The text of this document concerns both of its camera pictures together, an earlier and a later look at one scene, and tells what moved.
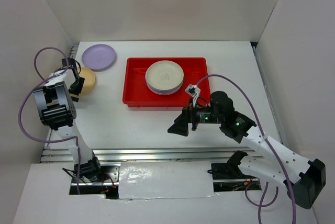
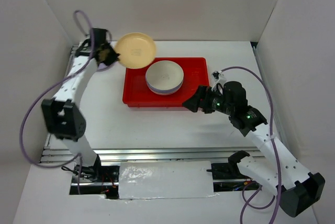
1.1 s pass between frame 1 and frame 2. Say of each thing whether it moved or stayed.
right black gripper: moved
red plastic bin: stayed
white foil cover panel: stayed
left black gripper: moved
